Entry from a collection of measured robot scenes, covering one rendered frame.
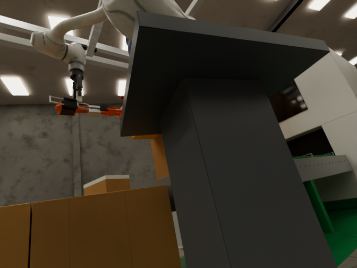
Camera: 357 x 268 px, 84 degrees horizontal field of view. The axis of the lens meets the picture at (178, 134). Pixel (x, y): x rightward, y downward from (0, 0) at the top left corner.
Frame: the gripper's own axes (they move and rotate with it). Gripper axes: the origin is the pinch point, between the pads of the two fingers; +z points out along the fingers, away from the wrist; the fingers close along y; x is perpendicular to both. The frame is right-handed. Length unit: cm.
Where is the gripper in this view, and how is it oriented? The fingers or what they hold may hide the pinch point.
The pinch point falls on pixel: (77, 102)
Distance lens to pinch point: 130.7
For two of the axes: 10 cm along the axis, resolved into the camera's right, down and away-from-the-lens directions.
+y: -5.8, 3.7, 7.2
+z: 1.9, 9.3, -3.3
